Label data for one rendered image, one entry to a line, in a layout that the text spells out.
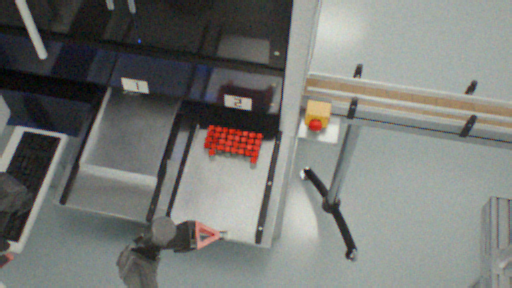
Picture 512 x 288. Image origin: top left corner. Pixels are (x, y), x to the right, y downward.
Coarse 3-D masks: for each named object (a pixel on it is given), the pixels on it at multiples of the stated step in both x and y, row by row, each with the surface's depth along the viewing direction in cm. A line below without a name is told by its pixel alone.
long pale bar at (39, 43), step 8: (16, 0) 165; (24, 0) 167; (24, 8) 168; (24, 16) 170; (32, 24) 174; (32, 32) 176; (48, 32) 186; (40, 40) 180; (40, 48) 182; (40, 56) 185
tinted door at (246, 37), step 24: (144, 0) 165; (168, 0) 163; (192, 0) 161; (216, 0) 159; (240, 0) 157; (264, 0) 155; (144, 24) 174; (168, 24) 172; (192, 24) 169; (216, 24) 167; (240, 24) 165; (264, 24) 162; (288, 24) 160; (168, 48) 181; (192, 48) 178; (216, 48) 175; (240, 48) 173; (264, 48) 171
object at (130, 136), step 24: (120, 96) 215; (144, 96) 214; (96, 120) 207; (120, 120) 210; (144, 120) 209; (168, 120) 209; (96, 144) 205; (120, 144) 205; (144, 144) 204; (168, 144) 203; (96, 168) 198; (120, 168) 200; (144, 168) 199
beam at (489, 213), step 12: (492, 204) 223; (504, 204) 222; (492, 216) 220; (504, 216) 220; (492, 228) 218; (504, 228) 218; (480, 240) 228; (492, 240) 216; (504, 240) 215; (480, 252) 225; (492, 252) 214; (480, 264) 223; (492, 264) 211; (480, 276) 221; (492, 276) 209; (504, 276) 209
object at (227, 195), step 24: (192, 144) 199; (264, 144) 202; (192, 168) 198; (216, 168) 198; (240, 168) 198; (264, 168) 197; (192, 192) 194; (216, 192) 194; (240, 192) 193; (192, 216) 190; (216, 216) 189; (240, 216) 189
